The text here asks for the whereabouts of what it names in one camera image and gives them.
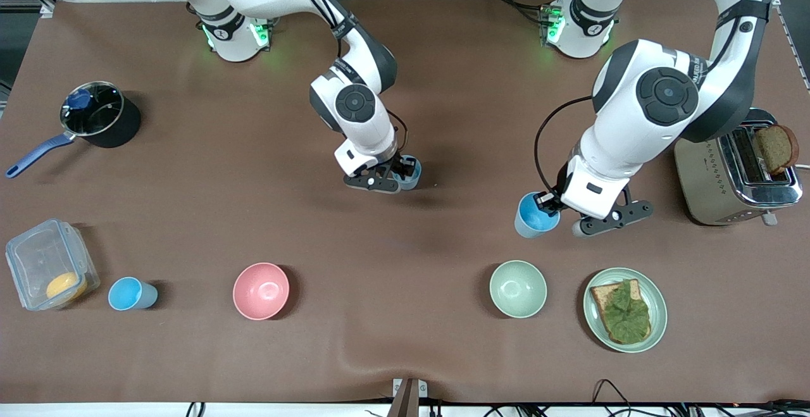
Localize plain blue cup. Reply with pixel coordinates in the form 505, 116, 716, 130
514, 192, 561, 239
108, 277, 159, 311

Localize blue cup with white label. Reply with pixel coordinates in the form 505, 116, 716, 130
392, 156, 422, 190

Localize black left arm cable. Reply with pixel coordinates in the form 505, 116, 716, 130
533, 0, 762, 197

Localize pale green bowl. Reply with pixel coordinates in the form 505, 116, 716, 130
489, 260, 548, 319

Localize glass lid with blue knob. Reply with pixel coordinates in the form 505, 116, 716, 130
60, 82, 123, 137

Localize metal table clamp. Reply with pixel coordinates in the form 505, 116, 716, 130
387, 378, 428, 417

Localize black pot with blue handle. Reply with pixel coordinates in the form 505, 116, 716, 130
6, 84, 142, 179

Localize beige and chrome toaster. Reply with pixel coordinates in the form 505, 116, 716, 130
673, 108, 804, 227

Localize pale green plate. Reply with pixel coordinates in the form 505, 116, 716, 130
583, 268, 668, 354

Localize brown bread slice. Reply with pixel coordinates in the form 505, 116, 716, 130
590, 278, 652, 345

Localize clear plastic food container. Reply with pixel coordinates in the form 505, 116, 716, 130
5, 218, 101, 312

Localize pink bowl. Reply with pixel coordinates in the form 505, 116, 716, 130
232, 263, 290, 321

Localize brown toast slice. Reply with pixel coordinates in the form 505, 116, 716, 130
752, 125, 801, 176

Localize orange round food piece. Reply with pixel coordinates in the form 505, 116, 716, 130
46, 271, 88, 301

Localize green lettuce leaf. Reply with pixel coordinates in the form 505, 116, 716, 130
600, 280, 651, 344

